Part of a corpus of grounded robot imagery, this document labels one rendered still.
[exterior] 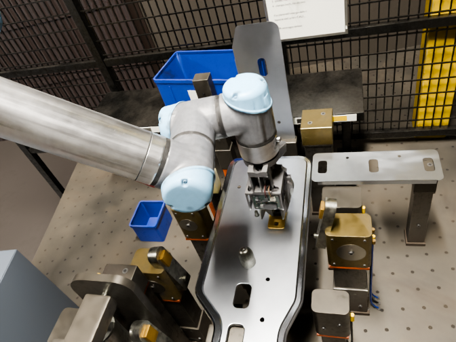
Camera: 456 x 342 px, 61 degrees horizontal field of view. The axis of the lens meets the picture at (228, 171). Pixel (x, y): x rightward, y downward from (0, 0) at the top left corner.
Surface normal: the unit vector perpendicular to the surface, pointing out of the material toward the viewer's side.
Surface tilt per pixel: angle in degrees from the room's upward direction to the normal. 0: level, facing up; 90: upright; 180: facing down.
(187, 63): 90
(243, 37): 90
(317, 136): 90
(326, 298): 0
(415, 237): 90
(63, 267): 0
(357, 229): 0
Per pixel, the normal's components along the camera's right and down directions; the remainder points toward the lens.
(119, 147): 0.31, 0.07
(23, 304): 0.97, -0.13
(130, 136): 0.44, -0.44
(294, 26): -0.19, 0.72
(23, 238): -0.23, -0.70
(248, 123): 0.01, 0.70
